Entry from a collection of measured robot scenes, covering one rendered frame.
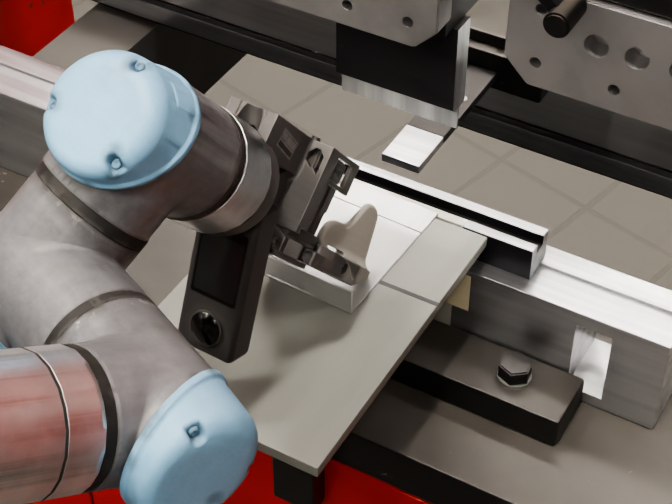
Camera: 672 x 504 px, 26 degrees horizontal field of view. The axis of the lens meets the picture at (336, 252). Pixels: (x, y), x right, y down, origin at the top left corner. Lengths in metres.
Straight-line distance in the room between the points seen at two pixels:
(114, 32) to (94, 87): 0.79
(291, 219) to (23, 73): 0.49
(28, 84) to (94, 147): 0.59
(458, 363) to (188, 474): 0.48
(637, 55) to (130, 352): 0.41
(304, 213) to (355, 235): 0.09
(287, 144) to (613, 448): 0.39
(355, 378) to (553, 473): 0.20
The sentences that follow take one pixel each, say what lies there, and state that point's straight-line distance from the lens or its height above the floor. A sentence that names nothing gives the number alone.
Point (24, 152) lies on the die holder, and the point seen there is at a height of 0.91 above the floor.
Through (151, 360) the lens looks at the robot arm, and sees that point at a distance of 0.73.
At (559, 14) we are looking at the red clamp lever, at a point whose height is 1.26.
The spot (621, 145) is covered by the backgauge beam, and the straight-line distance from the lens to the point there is 1.36.
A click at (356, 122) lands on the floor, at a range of 2.87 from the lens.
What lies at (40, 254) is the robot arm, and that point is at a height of 1.23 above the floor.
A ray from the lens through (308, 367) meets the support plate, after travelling 1.04.
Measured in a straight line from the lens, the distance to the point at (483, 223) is 1.17.
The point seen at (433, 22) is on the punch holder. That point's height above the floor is 1.20.
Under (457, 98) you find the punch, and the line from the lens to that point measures 1.09.
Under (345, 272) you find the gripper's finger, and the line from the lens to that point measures 1.01.
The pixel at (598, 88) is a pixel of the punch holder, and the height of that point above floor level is 1.19.
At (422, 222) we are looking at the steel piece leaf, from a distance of 1.15.
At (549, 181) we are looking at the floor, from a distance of 2.76.
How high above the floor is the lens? 1.77
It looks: 43 degrees down
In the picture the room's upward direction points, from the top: straight up
